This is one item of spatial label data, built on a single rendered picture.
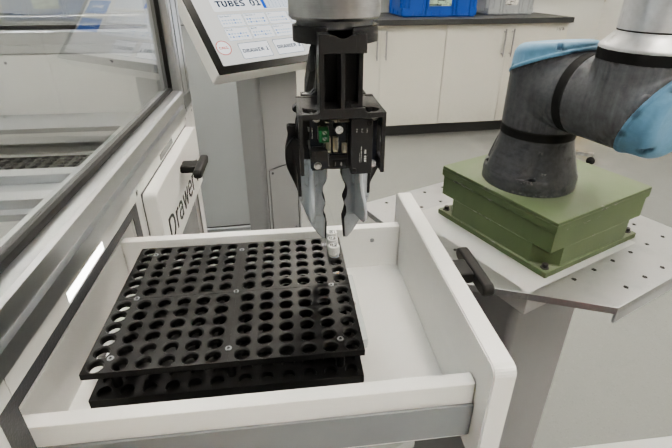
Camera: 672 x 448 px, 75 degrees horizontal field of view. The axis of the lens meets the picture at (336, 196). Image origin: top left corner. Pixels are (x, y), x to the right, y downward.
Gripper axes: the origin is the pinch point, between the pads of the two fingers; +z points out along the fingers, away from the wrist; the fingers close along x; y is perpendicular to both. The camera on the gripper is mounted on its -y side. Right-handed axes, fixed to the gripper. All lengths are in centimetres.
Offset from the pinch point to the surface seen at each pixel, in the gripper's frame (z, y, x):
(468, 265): 2.9, 5.6, 13.1
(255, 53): -6, -80, -11
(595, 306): 18.3, -3.4, 37.5
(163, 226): 5.9, -11.7, -21.2
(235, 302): 3.8, 7.4, -10.1
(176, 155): 0.9, -24.9, -21.4
